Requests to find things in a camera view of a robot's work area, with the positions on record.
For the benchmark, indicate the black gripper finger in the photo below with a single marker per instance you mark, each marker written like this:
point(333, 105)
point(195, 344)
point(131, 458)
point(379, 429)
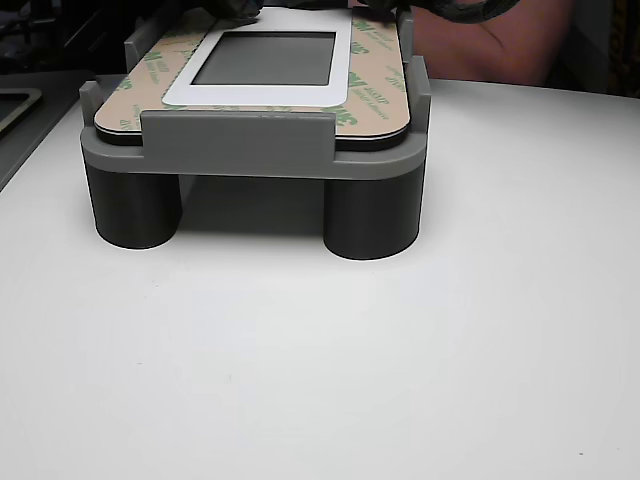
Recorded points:
point(225, 7)

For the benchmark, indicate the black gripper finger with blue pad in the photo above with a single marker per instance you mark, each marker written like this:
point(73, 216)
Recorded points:
point(375, 3)

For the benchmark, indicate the tan protective film green print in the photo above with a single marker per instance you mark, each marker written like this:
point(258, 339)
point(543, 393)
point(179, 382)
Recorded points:
point(372, 100)

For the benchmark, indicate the reddish brown wooden desk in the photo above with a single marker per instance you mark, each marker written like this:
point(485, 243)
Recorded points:
point(465, 50)

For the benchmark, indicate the grey printed fixture stand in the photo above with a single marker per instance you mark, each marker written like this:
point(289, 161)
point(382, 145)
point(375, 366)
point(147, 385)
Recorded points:
point(240, 140)

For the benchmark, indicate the grey plate with rimmed recess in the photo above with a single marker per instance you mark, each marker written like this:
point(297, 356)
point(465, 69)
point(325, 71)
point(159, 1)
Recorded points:
point(60, 85)

